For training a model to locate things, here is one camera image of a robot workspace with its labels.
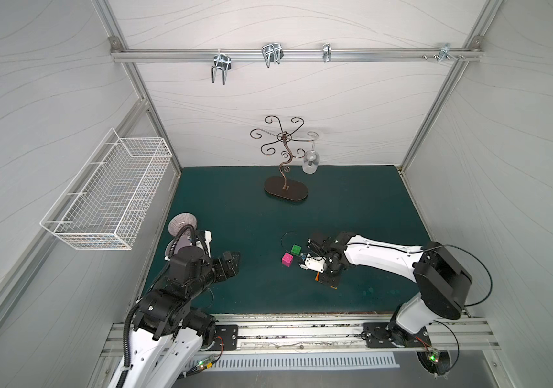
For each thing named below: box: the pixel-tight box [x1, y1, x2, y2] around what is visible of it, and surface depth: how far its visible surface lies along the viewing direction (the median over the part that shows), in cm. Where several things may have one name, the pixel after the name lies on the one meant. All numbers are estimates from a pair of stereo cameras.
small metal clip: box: [322, 42, 333, 63], surface depth 80 cm
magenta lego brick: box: [281, 252, 294, 268], surface depth 88 cm
